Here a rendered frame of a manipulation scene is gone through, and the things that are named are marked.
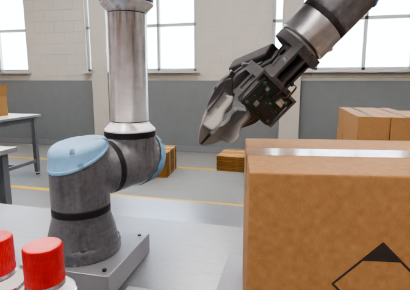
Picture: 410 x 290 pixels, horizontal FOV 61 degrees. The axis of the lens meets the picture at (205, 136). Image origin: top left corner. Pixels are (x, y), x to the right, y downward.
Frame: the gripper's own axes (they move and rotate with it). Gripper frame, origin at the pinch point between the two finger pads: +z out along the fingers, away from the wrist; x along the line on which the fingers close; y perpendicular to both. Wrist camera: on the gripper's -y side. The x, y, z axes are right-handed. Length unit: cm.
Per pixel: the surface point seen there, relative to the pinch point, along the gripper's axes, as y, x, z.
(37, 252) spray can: 27.2, -15.2, 10.6
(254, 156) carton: 9.9, 3.4, -4.4
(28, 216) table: -39, -6, 61
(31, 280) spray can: 27.9, -14.2, 12.8
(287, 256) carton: 21.2, 9.5, 0.4
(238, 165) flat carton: -345, 211, 79
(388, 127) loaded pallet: -206, 208, -65
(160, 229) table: -24.2, 19.6, 33.0
